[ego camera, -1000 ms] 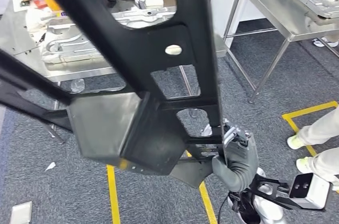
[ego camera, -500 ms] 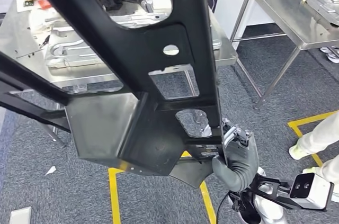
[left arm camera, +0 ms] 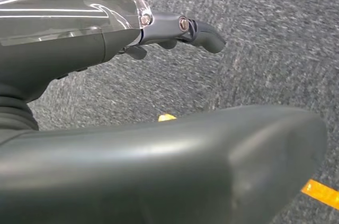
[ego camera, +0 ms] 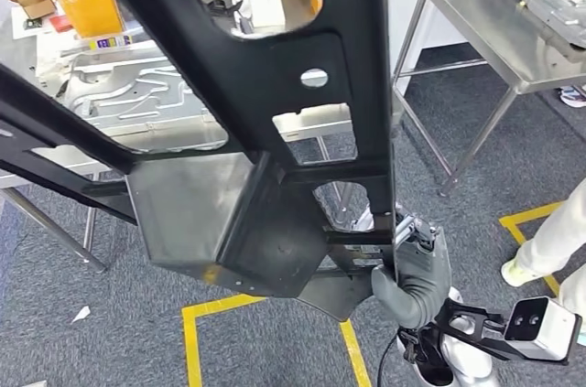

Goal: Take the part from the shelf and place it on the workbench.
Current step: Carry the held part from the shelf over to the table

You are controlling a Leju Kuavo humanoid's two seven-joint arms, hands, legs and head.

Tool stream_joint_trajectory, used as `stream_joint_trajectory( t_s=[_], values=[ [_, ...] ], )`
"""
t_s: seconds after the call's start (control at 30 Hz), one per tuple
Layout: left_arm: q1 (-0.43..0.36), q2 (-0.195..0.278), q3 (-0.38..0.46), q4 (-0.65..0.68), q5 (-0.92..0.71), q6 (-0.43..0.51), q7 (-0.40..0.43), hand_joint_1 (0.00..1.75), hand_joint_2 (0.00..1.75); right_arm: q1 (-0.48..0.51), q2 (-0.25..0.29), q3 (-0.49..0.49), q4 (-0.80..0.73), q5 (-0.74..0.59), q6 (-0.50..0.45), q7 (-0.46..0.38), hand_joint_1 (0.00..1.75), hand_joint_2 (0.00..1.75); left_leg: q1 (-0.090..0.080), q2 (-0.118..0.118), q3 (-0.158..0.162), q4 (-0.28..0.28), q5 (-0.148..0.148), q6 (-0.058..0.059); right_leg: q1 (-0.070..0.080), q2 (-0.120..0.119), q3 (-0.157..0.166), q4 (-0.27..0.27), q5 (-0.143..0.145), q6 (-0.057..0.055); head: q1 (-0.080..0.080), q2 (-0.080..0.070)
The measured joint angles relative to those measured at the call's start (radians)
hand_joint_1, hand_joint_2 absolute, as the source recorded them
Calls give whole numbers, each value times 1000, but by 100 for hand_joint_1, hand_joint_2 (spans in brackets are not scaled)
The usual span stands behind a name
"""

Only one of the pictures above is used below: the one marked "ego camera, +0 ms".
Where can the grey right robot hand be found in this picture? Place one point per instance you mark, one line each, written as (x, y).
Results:
(421, 287)

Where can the black plastic panel part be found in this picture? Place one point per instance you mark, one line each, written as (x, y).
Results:
(251, 233)

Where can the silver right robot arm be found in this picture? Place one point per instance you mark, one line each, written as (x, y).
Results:
(467, 366)

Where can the steel workbench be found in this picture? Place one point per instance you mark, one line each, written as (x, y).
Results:
(18, 63)

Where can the person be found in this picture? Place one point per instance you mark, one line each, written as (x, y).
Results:
(572, 97)
(558, 233)

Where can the steel table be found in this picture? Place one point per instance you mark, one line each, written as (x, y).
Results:
(480, 8)

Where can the grey metal plate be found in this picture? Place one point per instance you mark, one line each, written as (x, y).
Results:
(558, 14)

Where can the large stamped metal panel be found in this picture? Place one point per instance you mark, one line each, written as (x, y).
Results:
(137, 99)

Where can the white paper scrap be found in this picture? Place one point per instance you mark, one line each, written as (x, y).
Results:
(81, 314)

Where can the white purple label box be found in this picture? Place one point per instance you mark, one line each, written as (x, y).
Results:
(109, 42)

